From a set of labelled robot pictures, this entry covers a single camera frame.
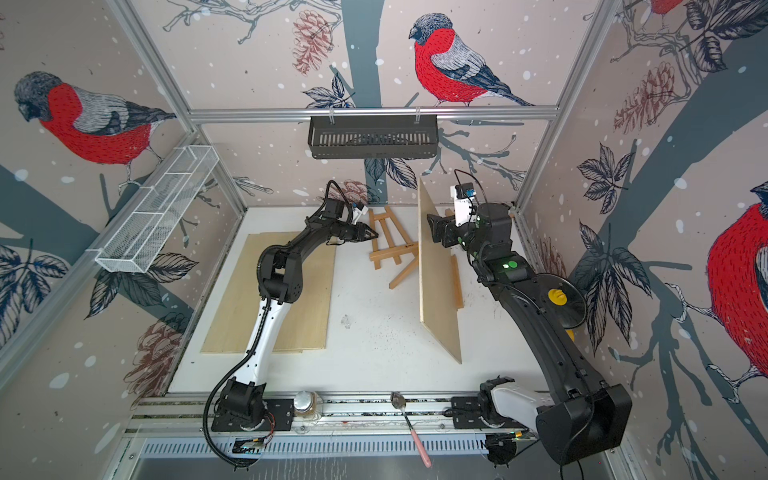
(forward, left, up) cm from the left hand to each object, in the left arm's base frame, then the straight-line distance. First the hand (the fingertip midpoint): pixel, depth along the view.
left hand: (379, 230), depth 109 cm
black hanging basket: (+23, +2, +24) cm, 34 cm away
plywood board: (-26, +48, -4) cm, 54 cm away
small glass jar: (-58, +14, +8) cm, 60 cm away
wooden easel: (-2, -4, -4) cm, 6 cm away
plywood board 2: (-36, +21, -3) cm, 42 cm away
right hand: (-18, -18, +30) cm, 40 cm away
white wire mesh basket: (-26, +58, +27) cm, 69 cm away
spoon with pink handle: (-55, -7, -4) cm, 56 cm away
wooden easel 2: (-24, -26, +2) cm, 35 cm away
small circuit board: (-65, +29, -4) cm, 71 cm away
